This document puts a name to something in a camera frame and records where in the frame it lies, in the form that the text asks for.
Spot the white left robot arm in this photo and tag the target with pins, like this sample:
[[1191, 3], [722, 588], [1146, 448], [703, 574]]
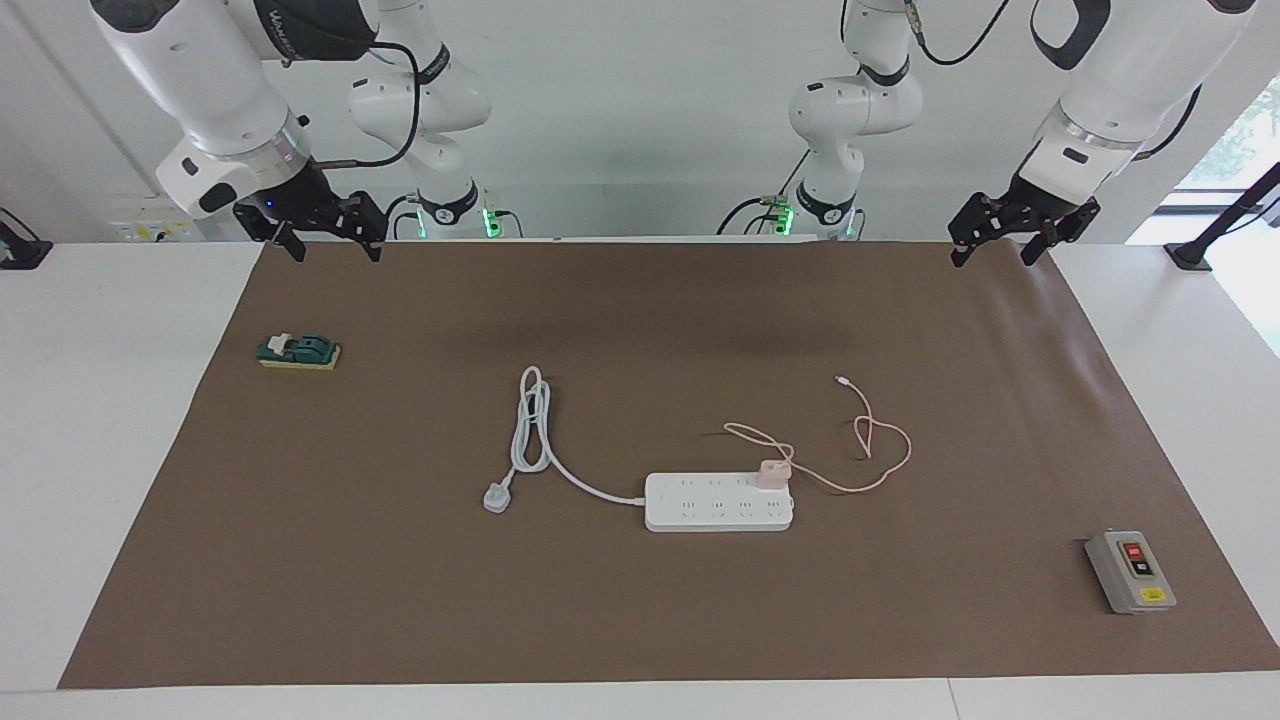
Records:
[[1140, 70]]

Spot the black angled stand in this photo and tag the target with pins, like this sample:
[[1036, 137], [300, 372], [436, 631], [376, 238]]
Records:
[[1190, 255]]

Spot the black table clamp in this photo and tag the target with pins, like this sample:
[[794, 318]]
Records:
[[20, 255]]

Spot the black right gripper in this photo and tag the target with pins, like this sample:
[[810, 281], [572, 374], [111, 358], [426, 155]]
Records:
[[310, 205]]

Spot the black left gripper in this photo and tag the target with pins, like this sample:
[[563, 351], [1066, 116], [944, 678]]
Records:
[[1020, 215]]

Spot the brown table mat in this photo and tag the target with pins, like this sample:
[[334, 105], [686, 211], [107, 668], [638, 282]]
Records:
[[400, 600]]

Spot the bright window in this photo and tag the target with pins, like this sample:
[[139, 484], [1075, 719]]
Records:
[[1250, 130]]

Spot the white wall socket box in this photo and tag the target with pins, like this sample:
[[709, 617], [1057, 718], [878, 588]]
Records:
[[150, 215]]

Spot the green knife switch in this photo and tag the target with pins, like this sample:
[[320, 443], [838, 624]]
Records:
[[305, 350]]

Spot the grey on-off switch box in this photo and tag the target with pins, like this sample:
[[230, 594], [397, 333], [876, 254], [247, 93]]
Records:
[[1125, 585]]

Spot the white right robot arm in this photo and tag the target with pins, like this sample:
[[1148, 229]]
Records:
[[200, 70]]

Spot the pink charger plug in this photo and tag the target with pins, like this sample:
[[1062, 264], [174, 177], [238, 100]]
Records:
[[773, 472]]

